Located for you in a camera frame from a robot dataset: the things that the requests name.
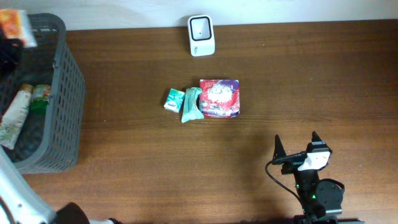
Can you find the teal tissue packet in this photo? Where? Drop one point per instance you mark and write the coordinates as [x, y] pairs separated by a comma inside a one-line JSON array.
[[174, 100]]

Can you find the dark grey plastic basket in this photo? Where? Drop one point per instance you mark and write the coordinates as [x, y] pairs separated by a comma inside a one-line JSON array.
[[48, 142]]

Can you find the orange tissue packet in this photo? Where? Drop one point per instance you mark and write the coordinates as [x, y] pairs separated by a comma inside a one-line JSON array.
[[15, 24]]

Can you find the red purple snack bag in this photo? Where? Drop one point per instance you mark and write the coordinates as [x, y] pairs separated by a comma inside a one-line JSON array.
[[220, 98]]

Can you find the mint toilet tissue pack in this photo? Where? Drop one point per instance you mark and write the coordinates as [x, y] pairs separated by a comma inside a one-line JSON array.
[[190, 108]]

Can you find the green lid jar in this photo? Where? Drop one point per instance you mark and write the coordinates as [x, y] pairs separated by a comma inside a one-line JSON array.
[[40, 99]]

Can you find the white bamboo print tube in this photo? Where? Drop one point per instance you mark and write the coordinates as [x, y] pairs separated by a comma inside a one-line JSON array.
[[15, 116]]

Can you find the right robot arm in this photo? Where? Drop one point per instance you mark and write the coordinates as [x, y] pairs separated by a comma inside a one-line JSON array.
[[320, 199]]

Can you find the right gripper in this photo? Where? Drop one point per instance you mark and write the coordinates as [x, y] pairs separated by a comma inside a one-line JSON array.
[[291, 165]]

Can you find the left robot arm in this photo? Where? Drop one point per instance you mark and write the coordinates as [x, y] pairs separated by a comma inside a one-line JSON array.
[[19, 203]]

